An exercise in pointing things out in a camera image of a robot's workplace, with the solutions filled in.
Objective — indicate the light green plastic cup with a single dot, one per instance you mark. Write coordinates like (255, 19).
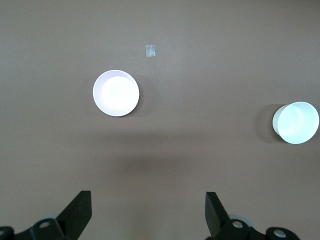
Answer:
(296, 122)

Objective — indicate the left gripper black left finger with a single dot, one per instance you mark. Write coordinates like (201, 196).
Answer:
(75, 217)

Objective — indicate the clear tape piece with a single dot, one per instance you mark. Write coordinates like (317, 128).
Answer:
(150, 51)

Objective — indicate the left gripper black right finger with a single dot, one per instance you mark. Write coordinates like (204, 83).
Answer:
(217, 220)

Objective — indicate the brown table cover sheet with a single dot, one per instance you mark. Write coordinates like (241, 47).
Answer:
(50, 50)

